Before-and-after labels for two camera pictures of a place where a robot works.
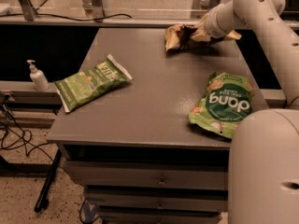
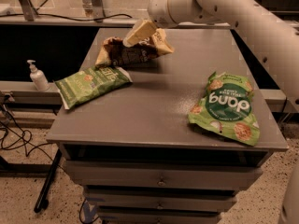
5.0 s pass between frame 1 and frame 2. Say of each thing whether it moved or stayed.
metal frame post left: stayed
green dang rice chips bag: stayed
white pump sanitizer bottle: stayed
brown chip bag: moved
